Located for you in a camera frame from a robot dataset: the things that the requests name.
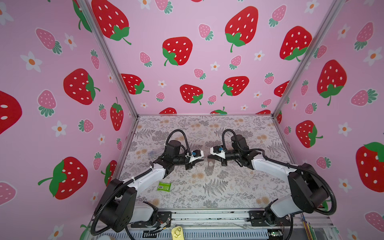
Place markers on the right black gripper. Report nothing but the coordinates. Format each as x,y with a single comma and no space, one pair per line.
223,162

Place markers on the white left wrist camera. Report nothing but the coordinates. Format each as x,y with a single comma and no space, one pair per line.
197,154

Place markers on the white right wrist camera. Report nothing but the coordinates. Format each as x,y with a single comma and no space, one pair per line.
217,150

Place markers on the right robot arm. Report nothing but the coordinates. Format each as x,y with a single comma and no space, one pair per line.
309,192

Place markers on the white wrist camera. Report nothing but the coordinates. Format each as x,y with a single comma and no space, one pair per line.
217,150
197,154

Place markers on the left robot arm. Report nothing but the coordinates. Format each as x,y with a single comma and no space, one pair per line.
117,208

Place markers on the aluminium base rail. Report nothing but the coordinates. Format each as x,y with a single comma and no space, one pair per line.
226,224

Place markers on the green packet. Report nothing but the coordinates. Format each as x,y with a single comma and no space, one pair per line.
166,187

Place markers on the clear plastic key tag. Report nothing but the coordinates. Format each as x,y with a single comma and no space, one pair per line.
152,154

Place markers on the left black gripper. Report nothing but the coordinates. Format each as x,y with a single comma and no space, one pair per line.
189,166

